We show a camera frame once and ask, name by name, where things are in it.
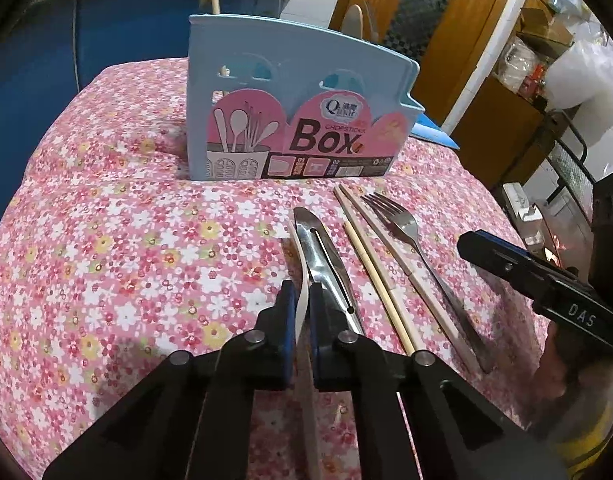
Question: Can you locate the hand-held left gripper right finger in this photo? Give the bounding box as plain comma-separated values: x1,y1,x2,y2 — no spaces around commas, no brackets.
307,282,569,480

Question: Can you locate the beige handled table knife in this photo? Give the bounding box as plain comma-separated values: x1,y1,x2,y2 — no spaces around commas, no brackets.
285,220,319,480

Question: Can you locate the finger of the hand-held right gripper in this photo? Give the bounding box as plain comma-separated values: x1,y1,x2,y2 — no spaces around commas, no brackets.
457,230,579,313

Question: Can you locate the blue plastic utensil box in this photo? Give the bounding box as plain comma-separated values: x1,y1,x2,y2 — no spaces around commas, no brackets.
186,14,426,182

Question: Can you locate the person's right forearm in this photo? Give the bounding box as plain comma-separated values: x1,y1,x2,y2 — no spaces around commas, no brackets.
556,355,613,480

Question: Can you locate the person's right hand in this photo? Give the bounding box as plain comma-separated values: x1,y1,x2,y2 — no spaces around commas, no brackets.
529,317,609,431

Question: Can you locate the steel fork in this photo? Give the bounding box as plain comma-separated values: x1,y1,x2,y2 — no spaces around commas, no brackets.
360,192,494,375

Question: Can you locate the black wire rack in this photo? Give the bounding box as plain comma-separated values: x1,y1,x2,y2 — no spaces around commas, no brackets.
539,107,597,241

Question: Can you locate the large clear plastic bag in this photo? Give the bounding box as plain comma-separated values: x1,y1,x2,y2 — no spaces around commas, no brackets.
545,22,613,111

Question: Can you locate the wooden door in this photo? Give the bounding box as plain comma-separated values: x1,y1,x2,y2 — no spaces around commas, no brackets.
331,0,522,126

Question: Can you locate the white plastic box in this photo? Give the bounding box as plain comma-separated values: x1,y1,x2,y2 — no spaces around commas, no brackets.
503,181,546,224

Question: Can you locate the blue book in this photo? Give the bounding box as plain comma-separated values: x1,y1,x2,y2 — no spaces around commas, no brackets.
411,111,461,150

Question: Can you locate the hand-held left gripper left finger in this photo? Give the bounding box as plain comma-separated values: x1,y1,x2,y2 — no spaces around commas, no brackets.
41,280,300,480

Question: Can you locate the beige handled spoon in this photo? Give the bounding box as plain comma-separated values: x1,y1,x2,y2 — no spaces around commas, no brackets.
337,3,380,42

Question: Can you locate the pink floral tablecloth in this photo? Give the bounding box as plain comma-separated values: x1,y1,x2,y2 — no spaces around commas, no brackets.
0,55,552,480

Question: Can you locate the white plastic bag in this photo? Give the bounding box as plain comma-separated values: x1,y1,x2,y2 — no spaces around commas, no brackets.
499,40,539,93

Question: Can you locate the steel table knife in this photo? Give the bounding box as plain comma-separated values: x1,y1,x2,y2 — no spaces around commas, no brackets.
293,206,365,337

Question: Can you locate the wooden storage shelf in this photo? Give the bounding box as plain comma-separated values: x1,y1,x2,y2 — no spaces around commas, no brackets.
486,0,613,131

